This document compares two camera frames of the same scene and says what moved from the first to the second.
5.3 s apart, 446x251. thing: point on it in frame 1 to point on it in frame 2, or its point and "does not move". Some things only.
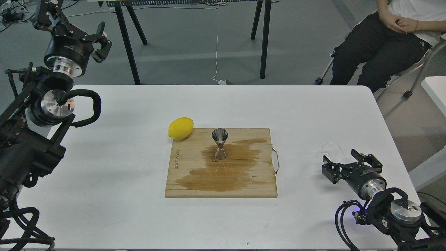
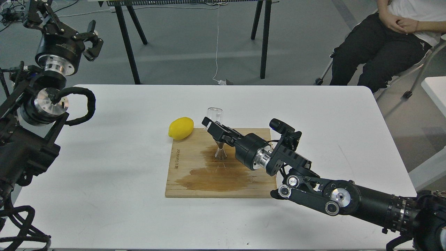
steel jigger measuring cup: x=220 y=135 does not move
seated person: x=390 y=42 does not move
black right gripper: x=364 y=180 to x=252 y=151
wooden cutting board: x=251 y=163 does not move
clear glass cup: x=331 y=151 to x=215 y=114
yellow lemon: x=181 y=128 does not move
